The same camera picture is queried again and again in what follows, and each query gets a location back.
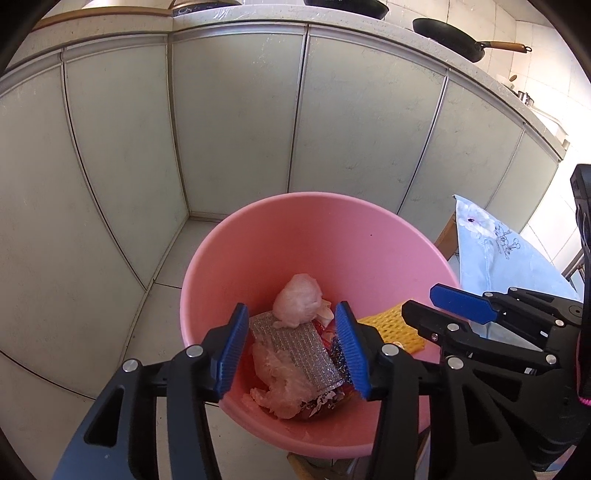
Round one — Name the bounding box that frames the black wok wooden handle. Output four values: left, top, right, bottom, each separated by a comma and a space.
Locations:
302, 0, 389, 20
412, 17, 533, 63

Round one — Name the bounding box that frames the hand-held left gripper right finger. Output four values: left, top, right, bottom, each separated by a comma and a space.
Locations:
335, 301, 509, 480

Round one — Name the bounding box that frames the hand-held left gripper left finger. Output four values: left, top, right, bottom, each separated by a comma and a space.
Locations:
83, 302, 250, 480

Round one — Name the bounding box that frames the white plastic bag ball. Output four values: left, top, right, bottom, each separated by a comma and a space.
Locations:
272, 273, 324, 329

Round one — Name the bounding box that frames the yellow foam fruit net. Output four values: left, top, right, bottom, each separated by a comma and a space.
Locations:
358, 302, 426, 354

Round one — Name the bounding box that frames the pink plastic bucket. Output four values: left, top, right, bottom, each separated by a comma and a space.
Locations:
179, 193, 462, 455

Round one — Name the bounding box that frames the grey kitchen cabinet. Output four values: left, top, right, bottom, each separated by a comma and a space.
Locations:
0, 9, 571, 398

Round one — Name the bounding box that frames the steel wool ball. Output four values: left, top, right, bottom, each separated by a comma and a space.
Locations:
330, 337, 352, 384

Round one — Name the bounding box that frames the colourful patterned rag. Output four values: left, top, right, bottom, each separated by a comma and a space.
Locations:
300, 390, 342, 416

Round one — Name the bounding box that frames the blue floral tablecloth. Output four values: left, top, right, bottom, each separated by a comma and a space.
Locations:
452, 194, 580, 326

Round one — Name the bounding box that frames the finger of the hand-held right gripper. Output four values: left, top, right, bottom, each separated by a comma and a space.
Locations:
401, 300, 561, 374
429, 284, 583, 324

